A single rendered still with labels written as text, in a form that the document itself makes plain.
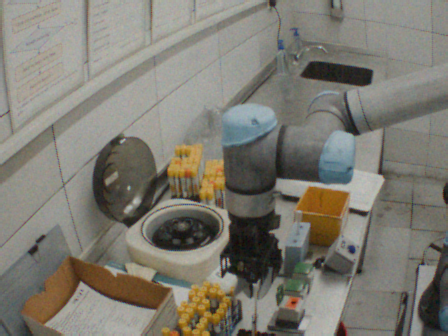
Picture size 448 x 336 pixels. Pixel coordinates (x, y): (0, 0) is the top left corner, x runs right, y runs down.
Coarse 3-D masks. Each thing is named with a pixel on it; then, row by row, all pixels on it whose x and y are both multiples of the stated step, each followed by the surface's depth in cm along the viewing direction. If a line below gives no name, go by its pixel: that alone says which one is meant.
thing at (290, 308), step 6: (282, 300) 99; (288, 300) 99; (294, 300) 99; (300, 300) 99; (282, 306) 97; (288, 306) 97; (294, 306) 97; (300, 306) 97; (282, 312) 98; (288, 312) 97; (294, 312) 96; (300, 312) 98; (282, 318) 99; (288, 318) 98; (294, 318) 97
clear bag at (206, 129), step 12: (204, 108) 167; (216, 108) 169; (192, 120) 170; (204, 120) 165; (216, 120) 164; (192, 132) 164; (204, 132) 162; (216, 132) 163; (192, 144) 162; (204, 144) 161; (216, 144) 161; (204, 156) 162; (216, 156) 161; (204, 168) 162
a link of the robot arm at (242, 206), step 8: (224, 184) 75; (232, 192) 79; (272, 192) 74; (232, 200) 73; (240, 200) 73; (248, 200) 72; (256, 200) 72; (264, 200) 73; (272, 200) 74; (232, 208) 74; (240, 208) 73; (248, 208) 73; (256, 208) 73; (264, 208) 73; (272, 208) 75; (240, 216) 74; (248, 216) 74; (256, 216) 74; (264, 216) 75
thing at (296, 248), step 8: (296, 224) 120; (304, 224) 120; (296, 232) 117; (304, 232) 117; (288, 240) 115; (296, 240) 114; (304, 240) 115; (288, 248) 113; (296, 248) 113; (304, 248) 117; (288, 256) 114; (296, 256) 114; (304, 256) 119; (312, 256) 123; (288, 264) 116; (280, 272) 118; (288, 272) 117
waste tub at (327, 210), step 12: (312, 192) 136; (324, 192) 134; (336, 192) 133; (348, 192) 131; (300, 204) 130; (312, 204) 138; (324, 204) 136; (336, 204) 134; (348, 204) 130; (312, 216) 124; (324, 216) 122; (336, 216) 136; (348, 216) 134; (312, 228) 126; (324, 228) 124; (336, 228) 123; (312, 240) 127; (324, 240) 126
